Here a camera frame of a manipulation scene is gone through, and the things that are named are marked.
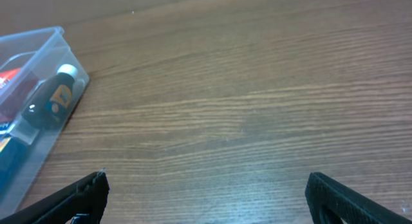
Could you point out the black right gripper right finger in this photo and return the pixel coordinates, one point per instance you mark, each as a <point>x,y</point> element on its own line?
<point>331,202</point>

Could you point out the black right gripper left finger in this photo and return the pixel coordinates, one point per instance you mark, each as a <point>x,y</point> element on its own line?
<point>84,201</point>

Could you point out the blue yellow Vapodrops box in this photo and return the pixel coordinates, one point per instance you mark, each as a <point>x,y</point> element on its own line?
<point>13,152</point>

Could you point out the dark brown bottle white cap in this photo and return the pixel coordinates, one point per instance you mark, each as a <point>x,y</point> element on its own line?
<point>49,104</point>

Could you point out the clear plastic container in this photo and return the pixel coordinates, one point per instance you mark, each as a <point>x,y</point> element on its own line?
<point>41,52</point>

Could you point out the red medicine box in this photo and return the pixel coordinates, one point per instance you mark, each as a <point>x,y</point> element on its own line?
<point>15,91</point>

